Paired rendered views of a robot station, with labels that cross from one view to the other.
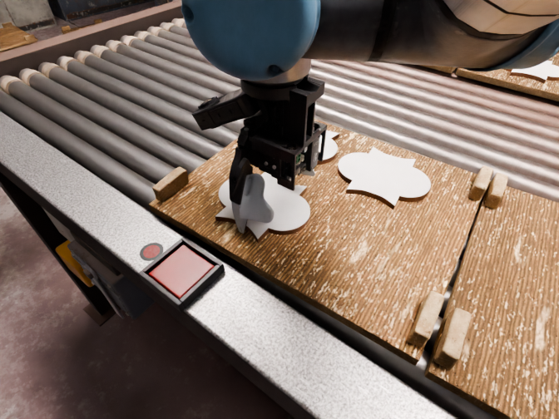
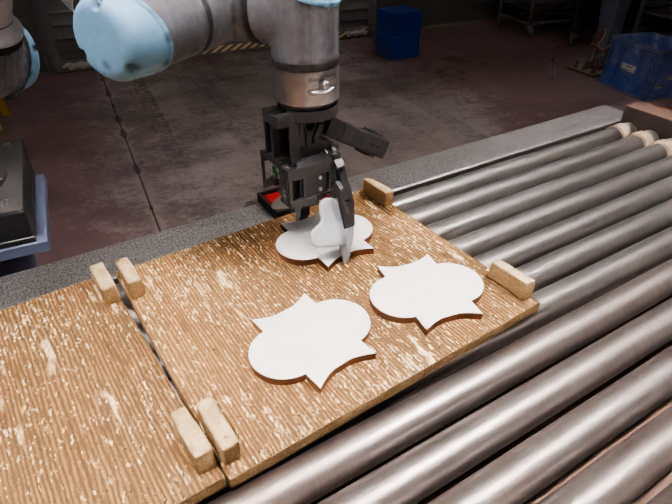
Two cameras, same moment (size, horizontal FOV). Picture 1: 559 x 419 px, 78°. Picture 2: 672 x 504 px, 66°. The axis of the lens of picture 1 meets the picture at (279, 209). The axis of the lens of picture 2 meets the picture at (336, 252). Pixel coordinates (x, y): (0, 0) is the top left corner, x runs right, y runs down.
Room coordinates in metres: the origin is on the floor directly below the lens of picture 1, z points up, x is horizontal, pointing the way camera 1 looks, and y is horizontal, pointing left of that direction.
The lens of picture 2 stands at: (0.60, -0.54, 1.35)
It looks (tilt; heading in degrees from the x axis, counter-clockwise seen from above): 35 degrees down; 112
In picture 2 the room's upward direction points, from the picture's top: straight up
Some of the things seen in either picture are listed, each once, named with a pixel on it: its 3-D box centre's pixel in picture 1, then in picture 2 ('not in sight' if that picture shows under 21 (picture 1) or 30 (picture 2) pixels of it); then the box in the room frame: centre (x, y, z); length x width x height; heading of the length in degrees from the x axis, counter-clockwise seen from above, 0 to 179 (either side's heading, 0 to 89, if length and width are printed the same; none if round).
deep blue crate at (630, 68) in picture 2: not in sight; (648, 65); (1.32, 4.18, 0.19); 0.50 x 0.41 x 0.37; 131
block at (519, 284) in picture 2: not in sight; (511, 278); (0.62, 0.02, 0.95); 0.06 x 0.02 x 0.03; 146
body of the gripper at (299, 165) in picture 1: (279, 125); (304, 150); (0.35, 0.00, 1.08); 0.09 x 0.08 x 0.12; 56
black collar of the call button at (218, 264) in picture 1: (182, 272); (287, 201); (0.26, 0.13, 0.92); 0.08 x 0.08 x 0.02; 53
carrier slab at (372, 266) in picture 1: (324, 194); (320, 291); (0.40, -0.07, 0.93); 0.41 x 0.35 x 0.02; 56
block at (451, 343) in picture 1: (452, 337); (104, 283); (0.16, -0.18, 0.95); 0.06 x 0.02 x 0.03; 147
